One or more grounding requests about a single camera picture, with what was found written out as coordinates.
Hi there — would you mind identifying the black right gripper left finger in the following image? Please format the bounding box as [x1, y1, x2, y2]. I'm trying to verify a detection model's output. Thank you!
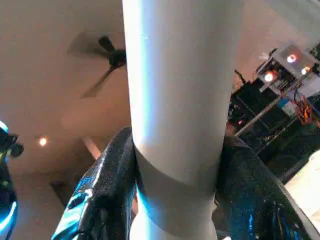
[51, 127, 138, 240]

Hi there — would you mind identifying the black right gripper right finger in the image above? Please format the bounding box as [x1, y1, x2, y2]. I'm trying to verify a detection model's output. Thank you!
[212, 136, 320, 240]

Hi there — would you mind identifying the white plastic table leg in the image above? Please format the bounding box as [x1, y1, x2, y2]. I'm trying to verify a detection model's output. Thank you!
[121, 0, 245, 240]

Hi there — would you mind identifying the black metal equipment rack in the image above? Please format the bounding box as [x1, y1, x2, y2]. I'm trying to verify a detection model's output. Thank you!
[228, 41, 320, 176]

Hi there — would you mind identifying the grey metal pole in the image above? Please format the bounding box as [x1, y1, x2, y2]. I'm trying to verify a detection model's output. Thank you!
[234, 97, 283, 137]

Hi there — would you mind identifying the dark robot head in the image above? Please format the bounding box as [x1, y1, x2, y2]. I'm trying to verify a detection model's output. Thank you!
[0, 121, 25, 240]

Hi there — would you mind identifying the black ceiling fan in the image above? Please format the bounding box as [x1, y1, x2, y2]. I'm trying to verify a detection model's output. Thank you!
[66, 32, 127, 100]

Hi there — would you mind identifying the red orange cable bundle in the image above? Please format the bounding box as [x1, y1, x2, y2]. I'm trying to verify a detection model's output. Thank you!
[294, 94, 318, 126]

